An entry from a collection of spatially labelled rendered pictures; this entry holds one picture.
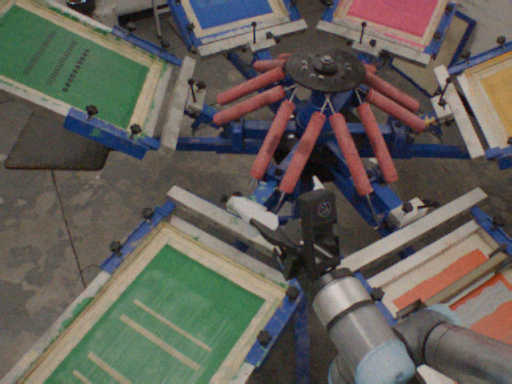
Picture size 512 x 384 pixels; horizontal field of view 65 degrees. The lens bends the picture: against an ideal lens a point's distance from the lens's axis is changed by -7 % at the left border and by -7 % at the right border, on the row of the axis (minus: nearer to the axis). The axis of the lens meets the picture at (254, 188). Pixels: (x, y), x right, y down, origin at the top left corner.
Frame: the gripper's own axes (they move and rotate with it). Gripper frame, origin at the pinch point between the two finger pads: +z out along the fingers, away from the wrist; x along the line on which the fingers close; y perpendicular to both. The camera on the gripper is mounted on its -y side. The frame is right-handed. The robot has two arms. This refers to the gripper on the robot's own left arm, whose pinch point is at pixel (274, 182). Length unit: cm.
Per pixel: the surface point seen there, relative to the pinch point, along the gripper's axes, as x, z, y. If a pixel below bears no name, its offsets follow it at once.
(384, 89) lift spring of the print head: 88, 64, 37
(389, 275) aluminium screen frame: 54, 2, 62
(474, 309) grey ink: 75, -20, 62
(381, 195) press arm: 67, 28, 55
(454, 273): 78, -6, 62
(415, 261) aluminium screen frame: 65, 3, 60
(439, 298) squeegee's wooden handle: 59, -13, 54
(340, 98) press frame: 85, 84, 55
